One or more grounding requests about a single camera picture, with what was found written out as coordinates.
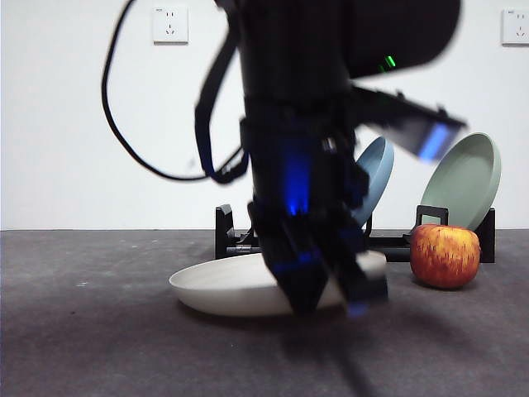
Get red yellow apple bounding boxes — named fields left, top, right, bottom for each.
left=409, top=223, right=483, bottom=290

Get black plate rack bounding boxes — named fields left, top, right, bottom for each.
left=214, top=203, right=496, bottom=264

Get pale yellow cream plate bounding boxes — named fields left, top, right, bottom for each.
left=168, top=251, right=388, bottom=318

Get black thin looped cable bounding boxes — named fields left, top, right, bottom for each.
left=101, top=0, right=232, bottom=183

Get white wall socket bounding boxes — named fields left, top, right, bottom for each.
left=501, top=8, right=529, bottom=46
left=153, top=6, right=190, bottom=45

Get green plate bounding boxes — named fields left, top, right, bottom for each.
left=420, top=132, right=503, bottom=232

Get blue plate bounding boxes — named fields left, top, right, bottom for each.
left=353, top=136, right=395, bottom=227

